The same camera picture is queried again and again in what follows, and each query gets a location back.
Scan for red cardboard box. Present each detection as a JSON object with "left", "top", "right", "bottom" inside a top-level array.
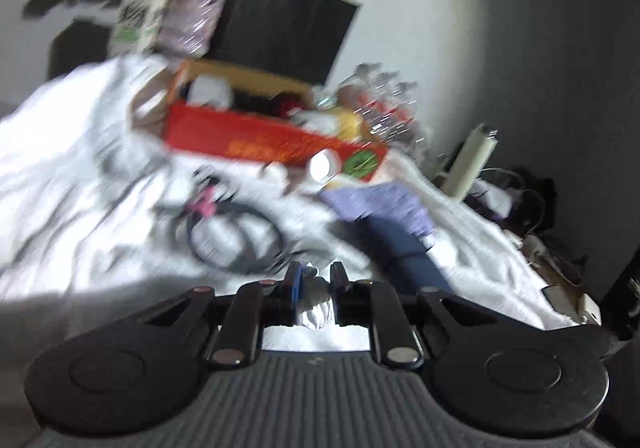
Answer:
[{"left": 126, "top": 59, "right": 389, "bottom": 185}]

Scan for white and yellow plush toy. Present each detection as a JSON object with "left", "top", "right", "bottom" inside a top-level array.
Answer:
[{"left": 291, "top": 106, "right": 364, "bottom": 142}]

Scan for black paper bag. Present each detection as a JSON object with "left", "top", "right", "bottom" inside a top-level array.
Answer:
[{"left": 209, "top": 0, "right": 362, "bottom": 87}]

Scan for white thermos bottle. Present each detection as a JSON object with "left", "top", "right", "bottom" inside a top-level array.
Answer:
[{"left": 442, "top": 124, "right": 499, "bottom": 202}]

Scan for small white box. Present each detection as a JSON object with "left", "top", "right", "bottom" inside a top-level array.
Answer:
[{"left": 544, "top": 283, "right": 604, "bottom": 327}]

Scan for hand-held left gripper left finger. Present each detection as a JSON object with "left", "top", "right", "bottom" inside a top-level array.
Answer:
[{"left": 133, "top": 261, "right": 305, "bottom": 370}]

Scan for red fabric flower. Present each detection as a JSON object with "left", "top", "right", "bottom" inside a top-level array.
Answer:
[{"left": 272, "top": 95, "right": 302, "bottom": 119}]

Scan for purple glass vase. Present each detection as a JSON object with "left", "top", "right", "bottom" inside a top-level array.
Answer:
[{"left": 157, "top": 0, "right": 229, "bottom": 54}]

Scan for white towel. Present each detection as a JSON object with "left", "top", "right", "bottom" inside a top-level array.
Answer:
[{"left": 0, "top": 54, "right": 601, "bottom": 354}]

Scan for black cable tangle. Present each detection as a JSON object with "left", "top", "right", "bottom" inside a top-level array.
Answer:
[{"left": 474, "top": 167, "right": 557, "bottom": 229}]

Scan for black USB cable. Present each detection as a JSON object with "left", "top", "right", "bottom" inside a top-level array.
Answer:
[{"left": 155, "top": 167, "right": 301, "bottom": 275}]

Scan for small white jar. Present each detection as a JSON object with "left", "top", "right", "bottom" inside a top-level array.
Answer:
[{"left": 308, "top": 149, "right": 345, "bottom": 185}]

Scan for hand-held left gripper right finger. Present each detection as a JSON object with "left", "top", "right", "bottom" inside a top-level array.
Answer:
[{"left": 329, "top": 261, "right": 507, "bottom": 372}]

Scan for pack of water bottles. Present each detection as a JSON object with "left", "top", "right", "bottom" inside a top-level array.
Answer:
[{"left": 336, "top": 62, "right": 432, "bottom": 149}]

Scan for white milk carton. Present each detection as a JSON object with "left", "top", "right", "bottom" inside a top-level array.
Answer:
[{"left": 107, "top": 0, "right": 174, "bottom": 57}]

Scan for purple fabric pouch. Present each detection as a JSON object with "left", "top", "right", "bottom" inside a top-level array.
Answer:
[{"left": 319, "top": 179, "right": 437, "bottom": 242}]

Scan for navy zip pouch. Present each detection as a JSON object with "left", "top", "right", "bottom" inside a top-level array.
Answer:
[{"left": 350, "top": 217, "right": 457, "bottom": 297}]

